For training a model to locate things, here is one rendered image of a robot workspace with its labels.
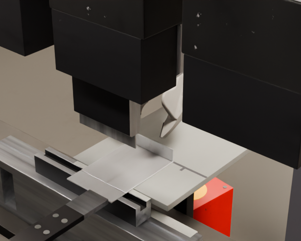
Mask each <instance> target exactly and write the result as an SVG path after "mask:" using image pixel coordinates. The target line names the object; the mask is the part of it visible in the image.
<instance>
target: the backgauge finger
mask: <svg viewBox="0 0 301 241"><path fill-rule="evenodd" d="M107 204H108V199H107V198H105V197H103V196H101V195H100V194H98V193H96V192H94V191H92V190H88V191H86V192H84V193H83V194H81V195H80V196H78V197H76V198H75V199H73V200H72V201H70V202H68V203H67V204H65V205H63V206H62V207H60V208H59V209H57V210H56V211H54V212H52V213H51V214H49V215H47V216H46V217H44V218H43V219H41V220H39V221H38V222H36V223H34V224H33V225H31V226H30V227H28V228H26V229H25V230H23V231H21V232H20V233H18V234H17V235H15V236H13V237H12V238H10V239H7V238H6V237H4V236H3V235H1V234H0V241H53V240H54V239H56V238H57V237H59V236H60V235H62V234H63V233H65V232H66V231H68V230H69V229H71V228H72V227H74V226H75V225H77V224H78V223H80V222H82V221H83V220H85V219H86V218H88V217H89V216H91V215H92V214H94V213H95V212H97V211H99V210H100V209H102V208H103V207H104V206H106V205H107Z"/></svg>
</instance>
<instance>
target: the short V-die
mask: <svg viewBox="0 0 301 241"><path fill-rule="evenodd" d="M34 160H35V171H36V172H37V173H39V174H41V175H42V176H44V177H46V178H48V179H50V180H52V181H53V182H55V183H57V184H59V185H60V186H62V187H64V188H66V189H68V190H70V191H71V192H73V193H75V194H77V195H79V196H80V195H81V194H83V193H84V192H86V191H87V190H86V189H84V188H82V187H80V186H78V185H76V184H74V183H73V182H71V181H69V180H67V178H68V177H70V176H72V175H73V174H75V173H77V172H78V171H80V170H82V169H83V168H81V167H79V166H77V165H76V164H74V163H75V162H76V160H74V159H72V158H70V157H68V156H66V155H64V154H62V153H60V152H58V151H57V150H55V149H53V148H51V147H48V148H46V149H45V155H42V154H40V153H36V154H35V155H34ZM102 209H104V210H106V211H107V212H109V213H111V214H113V215H115V216H116V217H118V218H120V219H122V220H124V221H125V222H127V223H129V224H131V225H133V226H134V227H137V226H139V225H140V224H141V223H143V222H144V221H146V220H147V219H148V218H150V217H151V199H150V200H148V201H146V200H144V199H142V198H140V197H138V196H136V195H134V194H132V193H130V192H128V193H126V194H125V195H123V196H122V197H120V198H119V199H117V200H116V201H114V202H113V203H110V202H108V204H107V205H106V206H104V207H103V208H102Z"/></svg>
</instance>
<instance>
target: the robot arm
mask: <svg viewBox="0 0 301 241"><path fill-rule="evenodd" d="M146 103H148V102H146ZM146 103H144V104H142V105H140V114H141V112H142V109H143V107H144V105H145V104H146ZM161 103H162V106H163V107H164V109H165V110H166V112H167V113H168V116H167V119H166V120H165V122H164V123H163V125H162V129H161V133H160V138H166V137H167V136H168V135H169V134H170V133H171V132H172V131H173V130H174V129H175V128H176V126H177V125H178V124H179V123H180V122H181V121H182V113H183V74H181V75H180V76H179V77H177V78H176V86H175V87H173V88H171V89H170V90H168V91H166V92H164V93H163V95H162V98H161Z"/></svg>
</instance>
